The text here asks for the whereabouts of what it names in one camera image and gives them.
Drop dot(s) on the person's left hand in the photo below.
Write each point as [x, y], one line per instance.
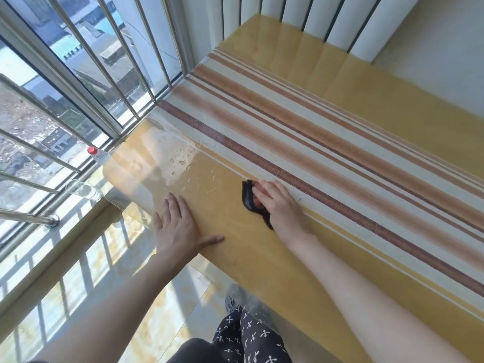
[177, 234]

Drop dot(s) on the person's right hand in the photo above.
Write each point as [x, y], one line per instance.
[281, 211]

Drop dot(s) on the person's left little finger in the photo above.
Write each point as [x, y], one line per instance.
[158, 223]

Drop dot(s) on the person's right fingers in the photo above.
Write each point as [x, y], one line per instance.
[264, 190]

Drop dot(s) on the person's left thumb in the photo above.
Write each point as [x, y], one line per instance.
[212, 240]

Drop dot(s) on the person's left middle finger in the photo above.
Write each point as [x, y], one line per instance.
[174, 206]

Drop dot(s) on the black wiping cloth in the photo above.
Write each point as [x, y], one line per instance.
[248, 198]

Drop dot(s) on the person's left forearm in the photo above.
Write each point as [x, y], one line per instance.
[113, 309]

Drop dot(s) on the person's right forearm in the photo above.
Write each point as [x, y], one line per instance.
[363, 302]

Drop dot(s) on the clear plastic table cover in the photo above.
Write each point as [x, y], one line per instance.
[126, 190]

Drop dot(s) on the grey shoe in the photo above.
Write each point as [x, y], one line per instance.
[233, 298]

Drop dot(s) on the striped beige table runner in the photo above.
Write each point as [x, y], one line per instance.
[321, 147]

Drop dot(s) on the clear drinking glass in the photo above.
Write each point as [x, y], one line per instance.
[84, 190]

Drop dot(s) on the clear bottle with red cap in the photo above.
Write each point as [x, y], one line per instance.
[99, 157]

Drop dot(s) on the black flower-patterned trousers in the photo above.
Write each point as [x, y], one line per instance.
[253, 340]

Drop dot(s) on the white balcony balustrade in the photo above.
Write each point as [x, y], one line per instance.
[49, 298]

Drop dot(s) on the steel window security grille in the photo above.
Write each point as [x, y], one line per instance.
[113, 83]

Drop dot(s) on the row of white blind slats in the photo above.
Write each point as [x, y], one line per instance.
[325, 18]

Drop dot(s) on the silver window frame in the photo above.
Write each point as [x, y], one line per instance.
[34, 52]

